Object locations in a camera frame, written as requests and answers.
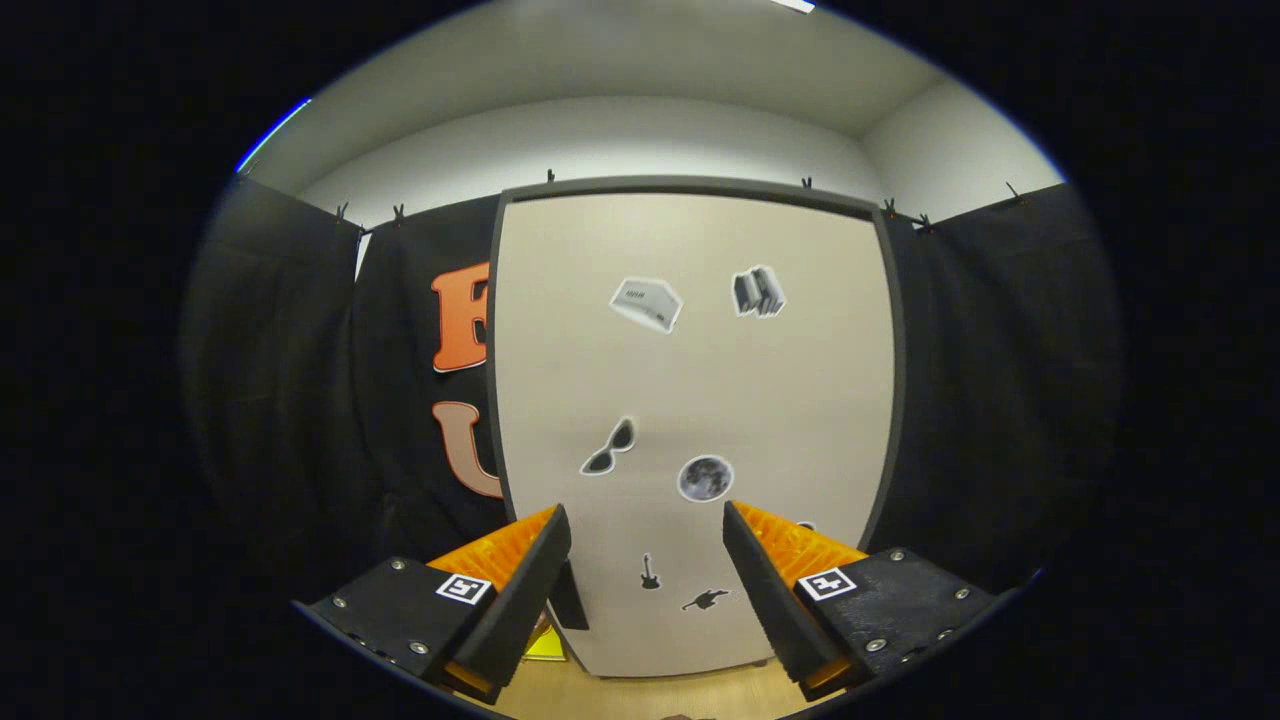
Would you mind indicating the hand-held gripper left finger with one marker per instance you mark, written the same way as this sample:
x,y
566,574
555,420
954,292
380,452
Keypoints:
x,y
530,600

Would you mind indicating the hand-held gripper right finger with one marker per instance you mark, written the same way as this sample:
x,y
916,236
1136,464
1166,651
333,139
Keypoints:
x,y
765,600

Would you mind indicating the beige shoe cabinet door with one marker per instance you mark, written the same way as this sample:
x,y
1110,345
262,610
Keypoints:
x,y
700,380

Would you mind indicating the grey shoe cabinet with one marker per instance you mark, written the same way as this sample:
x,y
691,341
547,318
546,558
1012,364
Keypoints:
x,y
700,183

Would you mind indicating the black backdrop cloth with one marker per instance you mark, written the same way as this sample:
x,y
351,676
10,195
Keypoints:
x,y
1000,400

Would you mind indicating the row of black cloth clips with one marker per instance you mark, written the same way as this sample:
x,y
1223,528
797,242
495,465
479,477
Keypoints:
x,y
399,215

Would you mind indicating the ceiling light panel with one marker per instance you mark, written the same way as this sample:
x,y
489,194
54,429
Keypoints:
x,y
793,5

